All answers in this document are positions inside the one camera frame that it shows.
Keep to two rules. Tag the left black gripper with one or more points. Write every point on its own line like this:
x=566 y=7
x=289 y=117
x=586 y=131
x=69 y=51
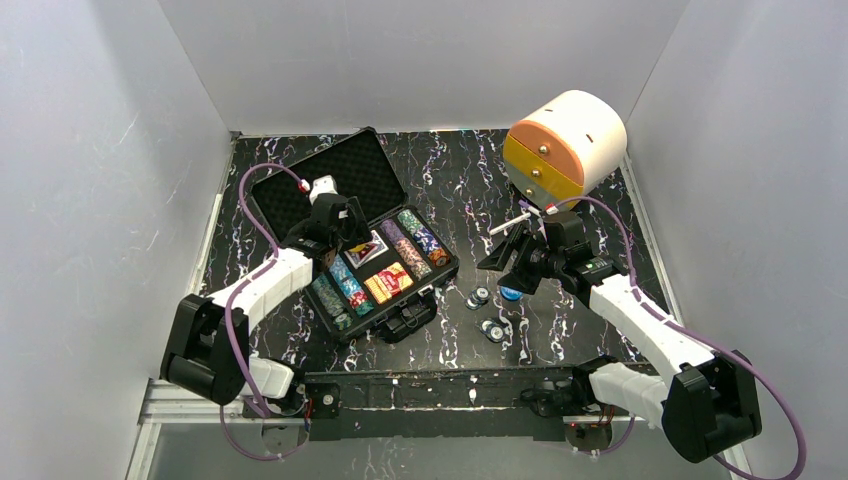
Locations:
x=346 y=216

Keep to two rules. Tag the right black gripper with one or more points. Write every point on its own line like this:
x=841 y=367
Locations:
x=523 y=253

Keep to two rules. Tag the red triangle card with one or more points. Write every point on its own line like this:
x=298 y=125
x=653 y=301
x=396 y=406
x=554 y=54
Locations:
x=362 y=252

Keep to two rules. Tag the blue playing card deck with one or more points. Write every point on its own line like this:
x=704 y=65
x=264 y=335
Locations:
x=383 y=248

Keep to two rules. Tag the red playing card deck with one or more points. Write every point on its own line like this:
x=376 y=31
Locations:
x=389 y=282

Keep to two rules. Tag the purple poker chip stack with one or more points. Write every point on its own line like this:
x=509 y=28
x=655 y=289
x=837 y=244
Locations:
x=393 y=232

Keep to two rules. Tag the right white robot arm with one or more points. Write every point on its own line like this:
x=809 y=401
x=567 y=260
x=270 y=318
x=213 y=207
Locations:
x=703 y=400

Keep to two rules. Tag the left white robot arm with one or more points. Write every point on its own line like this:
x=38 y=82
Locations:
x=208 y=353

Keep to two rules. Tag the black poker set case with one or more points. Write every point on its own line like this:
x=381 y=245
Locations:
x=361 y=168

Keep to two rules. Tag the blue dealer button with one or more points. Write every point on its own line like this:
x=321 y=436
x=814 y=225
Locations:
x=509 y=294

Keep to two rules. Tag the upper loose poker chips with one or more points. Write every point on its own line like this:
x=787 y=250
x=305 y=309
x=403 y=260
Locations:
x=477 y=298

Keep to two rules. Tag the loose poker chips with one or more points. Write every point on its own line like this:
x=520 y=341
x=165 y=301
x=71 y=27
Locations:
x=493 y=330
x=477 y=298

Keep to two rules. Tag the white purple marker pen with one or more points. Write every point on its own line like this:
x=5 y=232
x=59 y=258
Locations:
x=528 y=207

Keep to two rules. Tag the lower loose poker chips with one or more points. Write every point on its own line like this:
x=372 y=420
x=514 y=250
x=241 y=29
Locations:
x=493 y=330

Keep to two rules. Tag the round pastel drawer box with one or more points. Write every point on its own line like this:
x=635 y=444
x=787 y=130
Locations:
x=565 y=148

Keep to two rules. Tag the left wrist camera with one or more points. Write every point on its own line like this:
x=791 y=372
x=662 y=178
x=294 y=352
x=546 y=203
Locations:
x=322 y=185

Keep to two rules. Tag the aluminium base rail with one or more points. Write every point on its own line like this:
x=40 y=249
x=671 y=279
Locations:
x=426 y=405

